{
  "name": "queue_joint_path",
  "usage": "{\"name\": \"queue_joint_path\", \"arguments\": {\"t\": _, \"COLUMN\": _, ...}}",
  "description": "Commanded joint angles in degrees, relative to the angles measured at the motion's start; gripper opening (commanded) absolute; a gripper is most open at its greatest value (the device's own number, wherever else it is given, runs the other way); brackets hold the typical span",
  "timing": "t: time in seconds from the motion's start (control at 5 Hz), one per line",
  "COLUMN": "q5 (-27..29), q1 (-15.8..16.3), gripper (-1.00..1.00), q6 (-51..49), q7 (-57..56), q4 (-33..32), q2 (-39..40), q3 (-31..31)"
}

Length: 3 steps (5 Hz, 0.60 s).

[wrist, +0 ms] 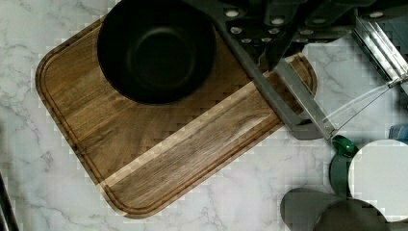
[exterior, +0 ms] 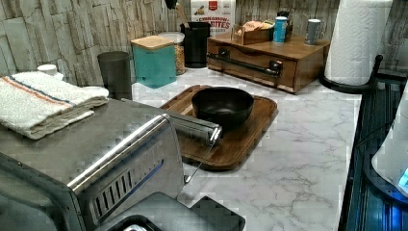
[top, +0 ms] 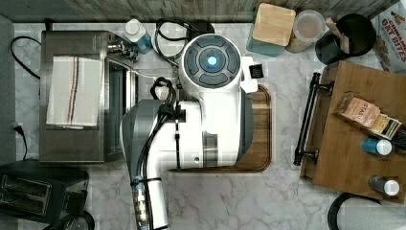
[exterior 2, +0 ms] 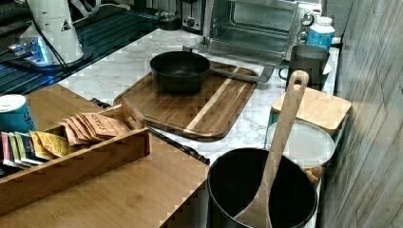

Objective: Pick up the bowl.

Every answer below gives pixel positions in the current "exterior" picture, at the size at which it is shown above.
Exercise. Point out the black bowl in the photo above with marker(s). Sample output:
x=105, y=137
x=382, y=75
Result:
x=225, y=106

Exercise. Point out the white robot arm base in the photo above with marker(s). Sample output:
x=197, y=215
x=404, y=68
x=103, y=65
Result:
x=387, y=168

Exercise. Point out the wooden cutting board tray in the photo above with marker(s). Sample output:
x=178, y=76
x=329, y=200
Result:
x=232, y=146

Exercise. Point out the teal canister with wooden lid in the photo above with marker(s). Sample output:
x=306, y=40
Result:
x=154, y=61

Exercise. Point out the black utensil holder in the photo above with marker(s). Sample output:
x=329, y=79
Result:
x=195, y=43

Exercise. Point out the glass jar with white lid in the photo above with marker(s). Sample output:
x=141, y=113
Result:
x=178, y=39

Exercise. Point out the wooden tea bag organizer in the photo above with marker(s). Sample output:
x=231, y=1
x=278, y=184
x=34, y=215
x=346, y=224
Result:
x=246, y=38

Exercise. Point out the stainless steel toaster oven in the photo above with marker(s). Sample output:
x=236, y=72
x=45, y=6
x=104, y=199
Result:
x=119, y=169

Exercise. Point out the dark grey cup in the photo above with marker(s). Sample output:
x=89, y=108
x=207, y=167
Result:
x=115, y=71

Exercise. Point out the wooden drawer box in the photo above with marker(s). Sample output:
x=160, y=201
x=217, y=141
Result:
x=288, y=66

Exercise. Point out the cinnamon bites cereal box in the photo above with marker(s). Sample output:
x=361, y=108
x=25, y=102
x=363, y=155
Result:
x=220, y=14

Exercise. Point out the orange tea bags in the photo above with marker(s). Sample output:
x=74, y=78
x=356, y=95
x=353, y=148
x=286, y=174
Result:
x=252, y=26

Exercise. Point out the wooden spoon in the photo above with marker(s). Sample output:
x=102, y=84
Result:
x=180, y=11

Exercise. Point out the blue salt can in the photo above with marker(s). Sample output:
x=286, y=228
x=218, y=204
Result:
x=279, y=32

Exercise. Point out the black paper towel holder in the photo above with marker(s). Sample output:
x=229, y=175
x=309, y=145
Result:
x=344, y=88

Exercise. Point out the grey shaker can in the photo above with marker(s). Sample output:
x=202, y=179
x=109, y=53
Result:
x=312, y=32

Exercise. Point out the folded white striped towel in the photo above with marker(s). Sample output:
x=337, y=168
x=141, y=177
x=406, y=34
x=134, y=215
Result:
x=35, y=104

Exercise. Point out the white paper towel roll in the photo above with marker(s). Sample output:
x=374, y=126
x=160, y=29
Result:
x=356, y=39

